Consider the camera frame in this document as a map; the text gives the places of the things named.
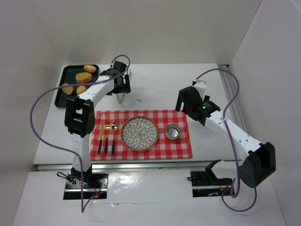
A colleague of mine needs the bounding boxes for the aluminium rail front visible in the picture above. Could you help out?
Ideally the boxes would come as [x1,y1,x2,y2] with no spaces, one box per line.
[37,161,212,171]

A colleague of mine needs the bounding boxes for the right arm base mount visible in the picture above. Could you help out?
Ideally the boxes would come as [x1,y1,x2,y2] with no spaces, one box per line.
[187,160,232,198]

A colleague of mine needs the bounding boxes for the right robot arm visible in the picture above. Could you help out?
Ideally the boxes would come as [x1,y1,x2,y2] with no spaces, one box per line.
[175,81,276,188]

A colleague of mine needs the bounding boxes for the floral patterned plate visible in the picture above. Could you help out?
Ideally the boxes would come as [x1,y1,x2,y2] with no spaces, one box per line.
[120,116,159,152]

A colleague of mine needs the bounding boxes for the large sliced bread loaf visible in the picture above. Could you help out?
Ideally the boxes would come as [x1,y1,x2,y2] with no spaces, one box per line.
[75,72,93,84]

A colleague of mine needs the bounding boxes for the small round muffin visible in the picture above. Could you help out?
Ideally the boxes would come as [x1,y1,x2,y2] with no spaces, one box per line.
[76,85,87,95]

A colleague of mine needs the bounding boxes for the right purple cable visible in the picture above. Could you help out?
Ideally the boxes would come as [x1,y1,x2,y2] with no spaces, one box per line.
[192,67,257,212]

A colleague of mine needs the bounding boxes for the red white checkered cloth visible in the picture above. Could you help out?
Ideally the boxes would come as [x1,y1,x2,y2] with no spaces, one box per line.
[90,110,192,161]

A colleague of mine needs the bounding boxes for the gold fork black handle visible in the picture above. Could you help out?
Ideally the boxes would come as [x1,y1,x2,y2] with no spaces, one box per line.
[104,121,111,154]

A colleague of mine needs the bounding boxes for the small bread slice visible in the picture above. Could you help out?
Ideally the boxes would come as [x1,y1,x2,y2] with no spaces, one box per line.
[62,83,75,95]

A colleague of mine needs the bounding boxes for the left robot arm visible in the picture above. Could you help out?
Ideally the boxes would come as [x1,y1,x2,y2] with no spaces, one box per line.
[64,61,130,184]

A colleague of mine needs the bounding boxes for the aluminium rail right side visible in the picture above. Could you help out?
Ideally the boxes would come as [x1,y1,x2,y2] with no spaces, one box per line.
[218,64,249,132]

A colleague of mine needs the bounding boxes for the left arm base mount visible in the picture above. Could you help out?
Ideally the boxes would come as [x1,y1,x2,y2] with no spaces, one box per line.
[56,172,108,200]

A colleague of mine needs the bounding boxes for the aluminium rail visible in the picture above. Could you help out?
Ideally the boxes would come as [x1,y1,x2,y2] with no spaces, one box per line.
[37,161,212,171]
[218,64,249,132]

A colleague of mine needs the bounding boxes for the gold knife black handle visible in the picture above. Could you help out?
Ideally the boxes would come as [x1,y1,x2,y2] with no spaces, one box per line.
[97,122,105,154]

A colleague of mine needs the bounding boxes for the metal cup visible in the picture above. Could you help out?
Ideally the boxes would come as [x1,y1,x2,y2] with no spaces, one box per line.
[166,123,181,141]

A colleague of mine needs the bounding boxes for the gold spoon black handle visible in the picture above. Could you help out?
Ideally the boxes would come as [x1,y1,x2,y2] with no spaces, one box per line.
[111,122,119,155]

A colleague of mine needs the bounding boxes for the round orange bun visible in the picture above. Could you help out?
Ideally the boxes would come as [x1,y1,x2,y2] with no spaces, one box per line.
[84,65,97,73]

